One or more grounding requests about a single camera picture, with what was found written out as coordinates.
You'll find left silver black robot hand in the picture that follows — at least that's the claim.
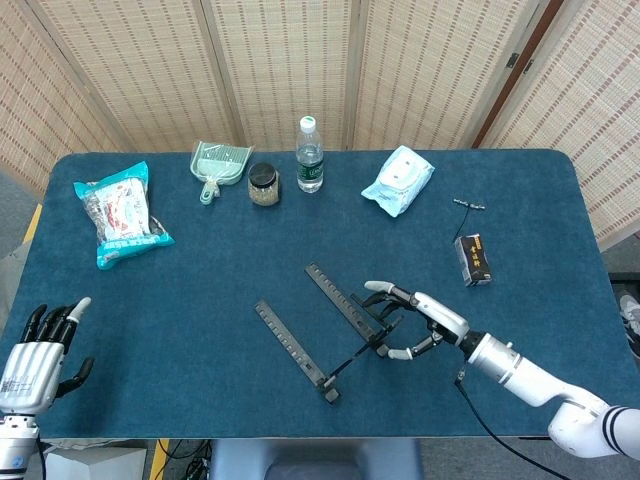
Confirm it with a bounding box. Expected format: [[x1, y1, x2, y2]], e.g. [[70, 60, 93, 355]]
[[0, 296, 95, 416]]

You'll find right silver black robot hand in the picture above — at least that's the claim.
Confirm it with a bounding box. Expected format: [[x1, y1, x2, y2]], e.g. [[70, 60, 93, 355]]
[[360, 280, 471, 362]]

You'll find black folding laptop stand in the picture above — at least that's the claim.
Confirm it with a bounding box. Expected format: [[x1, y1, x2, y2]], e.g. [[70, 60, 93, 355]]
[[254, 262, 405, 405]]

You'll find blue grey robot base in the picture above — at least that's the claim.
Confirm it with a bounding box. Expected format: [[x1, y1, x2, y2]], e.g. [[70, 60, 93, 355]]
[[209, 438, 424, 480]]

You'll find small black carton box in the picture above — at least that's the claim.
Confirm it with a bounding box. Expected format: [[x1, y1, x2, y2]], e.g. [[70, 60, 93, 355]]
[[453, 232, 493, 288]]

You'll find light blue wet wipes pack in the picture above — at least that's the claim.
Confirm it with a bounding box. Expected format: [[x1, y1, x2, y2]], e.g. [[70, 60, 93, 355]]
[[360, 145, 436, 218]]

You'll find teal snack bag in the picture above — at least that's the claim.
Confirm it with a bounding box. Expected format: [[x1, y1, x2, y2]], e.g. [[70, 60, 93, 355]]
[[73, 160, 176, 272]]

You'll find grey sneaker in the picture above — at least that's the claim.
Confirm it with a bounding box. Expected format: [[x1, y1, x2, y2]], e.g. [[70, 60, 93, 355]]
[[618, 293, 640, 359]]

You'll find blue table mat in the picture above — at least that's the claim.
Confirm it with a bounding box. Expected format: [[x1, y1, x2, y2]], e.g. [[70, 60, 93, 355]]
[[0, 148, 640, 441]]

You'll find clear water bottle green label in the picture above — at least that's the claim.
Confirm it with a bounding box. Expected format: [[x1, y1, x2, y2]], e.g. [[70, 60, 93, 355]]
[[295, 115, 325, 194]]

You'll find glass jar black lid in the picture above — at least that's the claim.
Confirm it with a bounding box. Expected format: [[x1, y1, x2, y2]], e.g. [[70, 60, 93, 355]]
[[247, 162, 282, 207]]

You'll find green mini dustpan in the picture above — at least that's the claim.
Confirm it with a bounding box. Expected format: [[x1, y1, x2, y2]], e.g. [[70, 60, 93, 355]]
[[189, 140, 255, 207]]

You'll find woven bamboo folding screen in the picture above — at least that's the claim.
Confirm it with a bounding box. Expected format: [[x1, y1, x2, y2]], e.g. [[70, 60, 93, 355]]
[[0, 0, 640, 251]]

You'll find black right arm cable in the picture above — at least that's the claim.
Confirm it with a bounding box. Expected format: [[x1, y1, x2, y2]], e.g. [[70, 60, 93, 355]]
[[453, 367, 571, 480]]

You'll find floor cable bundle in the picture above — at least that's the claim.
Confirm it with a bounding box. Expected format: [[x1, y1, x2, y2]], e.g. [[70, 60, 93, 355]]
[[167, 439, 214, 480]]

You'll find brown wooden post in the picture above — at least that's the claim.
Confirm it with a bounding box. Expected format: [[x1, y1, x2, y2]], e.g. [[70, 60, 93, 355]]
[[472, 0, 566, 149]]

